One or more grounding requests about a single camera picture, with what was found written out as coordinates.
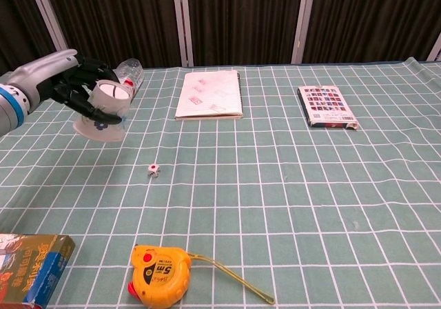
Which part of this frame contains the dark pleated curtain panel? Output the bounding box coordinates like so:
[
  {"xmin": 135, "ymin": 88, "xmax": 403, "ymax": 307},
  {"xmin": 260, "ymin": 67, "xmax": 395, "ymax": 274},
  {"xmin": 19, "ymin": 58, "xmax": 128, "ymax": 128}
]
[
  {"xmin": 41, "ymin": 0, "xmax": 183, "ymax": 69},
  {"xmin": 0, "ymin": 0, "xmax": 56, "ymax": 77},
  {"xmin": 182, "ymin": 0, "xmax": 306, "ymax": 66},
  {"xmin": 302, "ymin": 0, "xmax": 441, "ymax": 64}
]

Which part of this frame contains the white spiral notebook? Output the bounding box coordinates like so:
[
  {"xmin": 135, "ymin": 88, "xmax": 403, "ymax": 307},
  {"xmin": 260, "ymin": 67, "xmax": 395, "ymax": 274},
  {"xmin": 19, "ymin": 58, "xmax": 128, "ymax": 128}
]
[{"xmin": 174, "ymin": 70, "xmax": 244, "ymax": 121}]

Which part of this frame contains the clear plastic water bottle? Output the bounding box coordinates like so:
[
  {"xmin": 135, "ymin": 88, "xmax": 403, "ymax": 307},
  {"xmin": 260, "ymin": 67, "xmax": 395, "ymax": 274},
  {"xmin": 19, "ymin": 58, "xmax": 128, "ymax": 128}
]
[{"xmin": 113, "ymin": 58, "xmax": 145, "ymax": 96}]

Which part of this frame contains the white paper cup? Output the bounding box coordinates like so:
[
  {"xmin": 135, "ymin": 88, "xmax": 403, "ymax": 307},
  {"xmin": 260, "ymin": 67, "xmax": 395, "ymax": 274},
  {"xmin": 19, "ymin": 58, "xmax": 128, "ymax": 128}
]
[{"xmin": 72, "ymin": 79, "xmax": 134, "ymax": 143}]

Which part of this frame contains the orange and blue snack box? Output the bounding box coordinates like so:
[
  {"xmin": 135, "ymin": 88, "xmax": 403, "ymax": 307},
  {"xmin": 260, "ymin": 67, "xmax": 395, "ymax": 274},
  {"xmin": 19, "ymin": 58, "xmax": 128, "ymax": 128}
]
[{"xmin": 0, "ymin": 233, "xmax": 76, "ymax": 308}]

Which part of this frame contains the card box with picture grid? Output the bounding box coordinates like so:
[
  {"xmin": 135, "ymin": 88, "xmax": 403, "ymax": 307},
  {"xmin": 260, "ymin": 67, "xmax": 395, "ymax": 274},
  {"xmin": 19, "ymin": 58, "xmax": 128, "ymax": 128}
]
[{"xmin": 297, "ymin": 85, "xmax": 359, "ymax": 131}]

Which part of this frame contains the grey partition frame post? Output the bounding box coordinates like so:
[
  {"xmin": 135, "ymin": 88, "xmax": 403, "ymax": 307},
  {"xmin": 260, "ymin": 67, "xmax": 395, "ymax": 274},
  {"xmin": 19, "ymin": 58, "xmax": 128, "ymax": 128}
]
[
  {"xmin": 426, "ymin": 32, "xmax": 441, "ymax": 62},
  {"xmin": 26, "ymin": 0, "xmax": 69, "ymax": 57},
  {"xmin": 290, "ymin": 0, "xmax": 318, "ymax": 65},
  {"xmin": 171, "ymin": 0, "xmax": 194, "ymax": 68}
]

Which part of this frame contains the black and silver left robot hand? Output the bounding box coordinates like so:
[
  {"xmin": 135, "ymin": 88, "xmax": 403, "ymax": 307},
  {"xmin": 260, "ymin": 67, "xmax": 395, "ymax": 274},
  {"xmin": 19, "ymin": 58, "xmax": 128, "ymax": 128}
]
[{"xmin": 8, "ymin": 49, "xmax": 122, "ymax": 123}]

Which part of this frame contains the green grid tablecloth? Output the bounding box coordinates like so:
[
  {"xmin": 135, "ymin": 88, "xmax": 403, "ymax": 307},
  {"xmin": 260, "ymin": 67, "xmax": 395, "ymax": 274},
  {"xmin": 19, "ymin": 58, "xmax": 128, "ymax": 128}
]
[{"xmin": 0, "ymin": 57, "xmax": 441, "ymax": 309}]

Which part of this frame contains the yellow tape measure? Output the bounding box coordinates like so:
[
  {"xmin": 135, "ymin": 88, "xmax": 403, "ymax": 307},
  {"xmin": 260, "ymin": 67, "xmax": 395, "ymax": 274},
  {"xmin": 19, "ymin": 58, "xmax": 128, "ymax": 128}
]
[{"xmin": 127, "ymin": 244, "xmax": 276, "ymax": 309}]

